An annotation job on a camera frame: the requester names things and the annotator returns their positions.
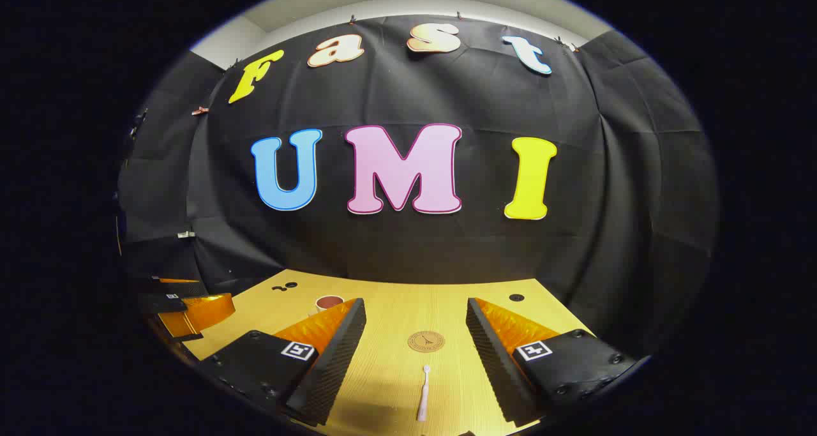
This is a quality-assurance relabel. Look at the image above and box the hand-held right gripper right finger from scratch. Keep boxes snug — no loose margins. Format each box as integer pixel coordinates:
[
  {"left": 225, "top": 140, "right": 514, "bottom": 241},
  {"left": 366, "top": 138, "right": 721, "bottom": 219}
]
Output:
[{"left": 466, "top": 297, "right": 639, "bottom": 425}]

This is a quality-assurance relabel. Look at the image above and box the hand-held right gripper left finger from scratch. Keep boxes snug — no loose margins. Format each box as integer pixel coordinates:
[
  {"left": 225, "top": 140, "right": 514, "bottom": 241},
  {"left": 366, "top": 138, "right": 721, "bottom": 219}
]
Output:
[{"left": 203, "top": 297, "right": 368, "bottom": 427}]

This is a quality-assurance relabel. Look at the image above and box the beige cup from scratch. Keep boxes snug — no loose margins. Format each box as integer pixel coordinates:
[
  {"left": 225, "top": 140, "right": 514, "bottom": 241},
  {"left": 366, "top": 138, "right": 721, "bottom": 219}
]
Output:
[{"left": 308, "top": 294, "right": 345, "bottom": 317}]

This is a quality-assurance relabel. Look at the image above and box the round brown coaster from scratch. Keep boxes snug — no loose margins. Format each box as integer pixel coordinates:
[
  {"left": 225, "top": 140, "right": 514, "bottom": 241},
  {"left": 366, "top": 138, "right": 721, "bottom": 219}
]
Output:
[{"left": 407, "top": 331, "right": 446, "bottom": 353}]

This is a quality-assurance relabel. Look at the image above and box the pale pink toothbrush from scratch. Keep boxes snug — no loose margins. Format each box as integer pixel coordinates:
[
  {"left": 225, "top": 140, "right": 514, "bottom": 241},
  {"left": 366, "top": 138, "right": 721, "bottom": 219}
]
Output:
[{"left": 416, "top": 365, "right": 432, "bottom": 422}]

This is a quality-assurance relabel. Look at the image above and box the wooden desktop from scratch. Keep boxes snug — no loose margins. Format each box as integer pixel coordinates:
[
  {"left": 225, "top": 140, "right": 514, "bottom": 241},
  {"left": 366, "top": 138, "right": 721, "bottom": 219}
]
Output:
[{"left": 182, "top": 269, "right": 597, "bottom": 436}]

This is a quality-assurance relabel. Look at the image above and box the black backdrop cloth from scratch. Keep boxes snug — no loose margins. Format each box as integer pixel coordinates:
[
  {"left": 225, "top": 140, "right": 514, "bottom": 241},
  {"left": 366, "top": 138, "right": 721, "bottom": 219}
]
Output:
[{"left": 117, "top": 15, "right": 721, "bottom": 360}]

